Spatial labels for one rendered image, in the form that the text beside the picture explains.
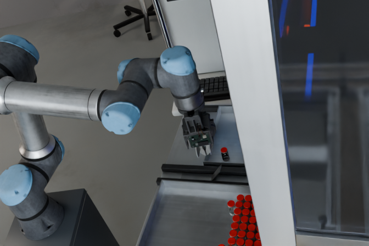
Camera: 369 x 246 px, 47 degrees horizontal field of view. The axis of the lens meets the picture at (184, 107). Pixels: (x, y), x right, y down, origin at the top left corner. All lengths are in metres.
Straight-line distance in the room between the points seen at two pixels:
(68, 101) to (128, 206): 1.59
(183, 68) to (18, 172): 0.69
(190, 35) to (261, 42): 1.26
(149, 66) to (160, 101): 2.09
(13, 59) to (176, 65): 0.45
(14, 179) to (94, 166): 1.44
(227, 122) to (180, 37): 0.46
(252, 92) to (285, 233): 0.33
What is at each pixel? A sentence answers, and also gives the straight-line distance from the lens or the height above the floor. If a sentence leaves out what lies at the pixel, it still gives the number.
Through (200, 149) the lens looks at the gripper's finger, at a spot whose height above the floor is 1.03.
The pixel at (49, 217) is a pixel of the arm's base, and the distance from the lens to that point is 1.51.
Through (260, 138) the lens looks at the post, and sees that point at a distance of 0.61.
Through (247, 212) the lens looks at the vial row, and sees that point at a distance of 1.18.
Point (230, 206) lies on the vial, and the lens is 1.20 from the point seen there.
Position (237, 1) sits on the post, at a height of 1.67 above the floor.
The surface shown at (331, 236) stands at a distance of 0.80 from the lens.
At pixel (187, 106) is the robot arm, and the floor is 1.24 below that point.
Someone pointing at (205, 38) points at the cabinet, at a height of 0.98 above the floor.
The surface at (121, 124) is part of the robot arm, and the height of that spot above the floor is 1.31.
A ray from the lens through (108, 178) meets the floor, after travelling 2.72.
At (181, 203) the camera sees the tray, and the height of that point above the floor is 0.88.
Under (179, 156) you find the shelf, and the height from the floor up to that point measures 0.88.
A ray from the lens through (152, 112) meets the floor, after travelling 3.03.
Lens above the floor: 1.90
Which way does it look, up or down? 39 degrees down
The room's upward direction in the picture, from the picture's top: 17 degrees counter-clockwise
